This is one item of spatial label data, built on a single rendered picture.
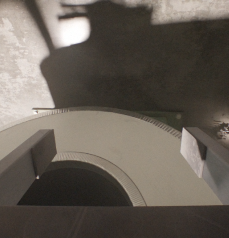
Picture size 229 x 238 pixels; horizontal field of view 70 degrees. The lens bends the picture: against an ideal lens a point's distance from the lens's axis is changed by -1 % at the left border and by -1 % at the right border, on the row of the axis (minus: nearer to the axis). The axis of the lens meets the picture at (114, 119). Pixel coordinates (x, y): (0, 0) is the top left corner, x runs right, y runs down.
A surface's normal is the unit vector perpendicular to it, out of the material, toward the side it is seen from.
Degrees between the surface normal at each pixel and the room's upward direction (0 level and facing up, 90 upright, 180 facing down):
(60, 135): 90
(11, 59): 0
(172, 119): 0
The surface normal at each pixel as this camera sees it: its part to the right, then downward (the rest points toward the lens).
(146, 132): -0.07, -0.76
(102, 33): -0.13, 0.65
